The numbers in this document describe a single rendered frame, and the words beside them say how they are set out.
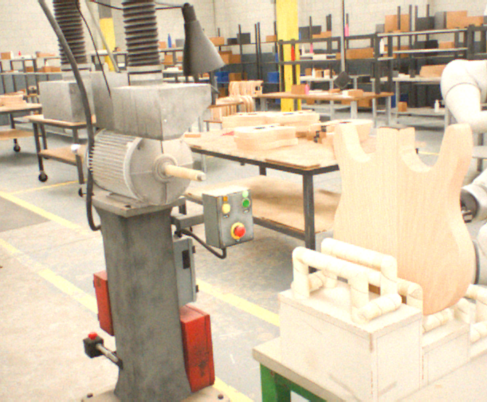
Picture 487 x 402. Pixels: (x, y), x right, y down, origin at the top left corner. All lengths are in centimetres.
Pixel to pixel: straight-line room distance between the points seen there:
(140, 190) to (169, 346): 69
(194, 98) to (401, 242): 76
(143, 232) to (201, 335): 50
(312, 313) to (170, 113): 75
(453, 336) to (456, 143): 42
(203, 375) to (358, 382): 139
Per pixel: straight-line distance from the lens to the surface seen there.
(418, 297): 135
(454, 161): 125
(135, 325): 238
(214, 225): 228
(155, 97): 178
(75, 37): 242
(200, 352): 255
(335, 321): 127
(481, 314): 157
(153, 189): 210
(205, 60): 195
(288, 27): 1196
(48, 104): 257
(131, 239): 228
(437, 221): 130
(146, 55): 192
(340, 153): 144
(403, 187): 134
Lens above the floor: 163
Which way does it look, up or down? 14 degrees down
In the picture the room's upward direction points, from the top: 4 degrees counter-clockwise
